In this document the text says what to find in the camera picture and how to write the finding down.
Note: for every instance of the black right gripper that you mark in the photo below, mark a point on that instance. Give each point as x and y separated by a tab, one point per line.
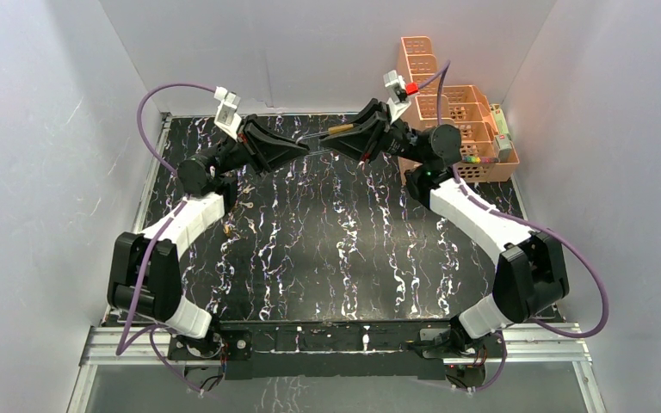
358	141

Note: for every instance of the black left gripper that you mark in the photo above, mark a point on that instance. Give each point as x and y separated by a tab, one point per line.
245	145

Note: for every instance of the large long-shackle brass padlock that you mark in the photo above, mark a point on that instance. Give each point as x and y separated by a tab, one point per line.
330	131

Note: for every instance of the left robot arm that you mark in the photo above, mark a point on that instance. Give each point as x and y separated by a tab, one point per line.
145	276

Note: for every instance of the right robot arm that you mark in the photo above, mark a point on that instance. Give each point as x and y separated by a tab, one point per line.
530	268

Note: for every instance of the orange plastic organizer basket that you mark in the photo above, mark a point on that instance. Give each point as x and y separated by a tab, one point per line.
463	106

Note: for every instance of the small boxes in organizer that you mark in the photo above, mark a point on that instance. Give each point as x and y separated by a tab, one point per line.
503	139

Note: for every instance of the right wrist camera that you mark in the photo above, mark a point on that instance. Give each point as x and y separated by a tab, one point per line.
400	93

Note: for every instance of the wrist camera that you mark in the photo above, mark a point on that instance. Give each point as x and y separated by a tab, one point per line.
400	93
226	118

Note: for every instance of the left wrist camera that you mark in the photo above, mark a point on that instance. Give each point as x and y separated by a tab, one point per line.
226	118

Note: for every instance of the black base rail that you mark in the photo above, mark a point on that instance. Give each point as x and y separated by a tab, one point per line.
421	348

